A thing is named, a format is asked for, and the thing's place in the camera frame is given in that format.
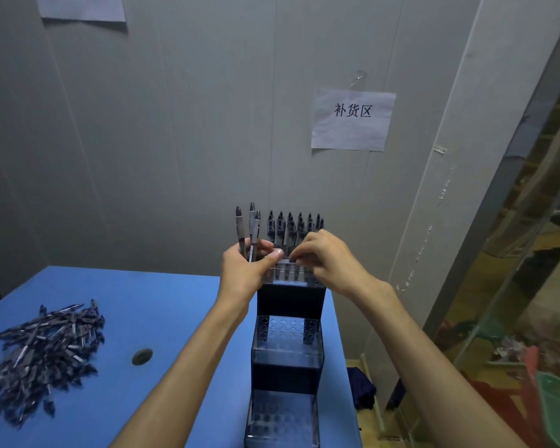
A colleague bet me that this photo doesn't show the person's left hand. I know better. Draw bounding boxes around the person's left hand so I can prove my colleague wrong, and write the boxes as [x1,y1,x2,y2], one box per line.
[216,237,285,319]

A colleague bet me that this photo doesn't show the person's right hand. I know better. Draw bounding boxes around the person's right hand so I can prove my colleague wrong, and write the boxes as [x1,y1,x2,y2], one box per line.
[287,228,396,305]

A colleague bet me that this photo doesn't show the black tiered pen display stand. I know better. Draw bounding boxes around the black tiered pen display stand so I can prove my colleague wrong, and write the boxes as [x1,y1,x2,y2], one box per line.
[243,256,329,448]

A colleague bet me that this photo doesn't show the cluster of grey pens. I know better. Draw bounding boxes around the cluster of grey pens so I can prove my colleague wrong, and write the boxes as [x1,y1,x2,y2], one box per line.
[264,210,326,283]

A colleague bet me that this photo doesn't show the pile of grey pens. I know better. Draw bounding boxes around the pile of grey pens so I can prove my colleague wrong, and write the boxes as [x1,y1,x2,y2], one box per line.
[0,299,106,431]

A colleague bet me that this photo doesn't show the person's left forearm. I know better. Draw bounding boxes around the person's left forearm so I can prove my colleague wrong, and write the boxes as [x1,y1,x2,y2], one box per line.
[110,297,258,448]

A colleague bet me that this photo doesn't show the person's right forearm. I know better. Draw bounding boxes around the person's right forearm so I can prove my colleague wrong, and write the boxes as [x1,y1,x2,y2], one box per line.
[354,284,528,448]

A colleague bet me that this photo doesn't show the blue table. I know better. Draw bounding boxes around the blue table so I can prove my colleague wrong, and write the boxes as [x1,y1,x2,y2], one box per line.
[0,265,363,448]

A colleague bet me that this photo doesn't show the dark blue cloth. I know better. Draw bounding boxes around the dark blue cloth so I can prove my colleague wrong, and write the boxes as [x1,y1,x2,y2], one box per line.
[346,365,378,412]

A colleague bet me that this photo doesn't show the red plastic stool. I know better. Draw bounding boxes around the red plastic stool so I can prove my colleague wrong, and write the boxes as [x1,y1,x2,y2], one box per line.
[464,345,544,448]

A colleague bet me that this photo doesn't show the white paper wall sign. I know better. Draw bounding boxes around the white paper wall sign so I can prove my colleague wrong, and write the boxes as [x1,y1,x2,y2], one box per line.
[33,0,128,23]
[310,86,398,153]

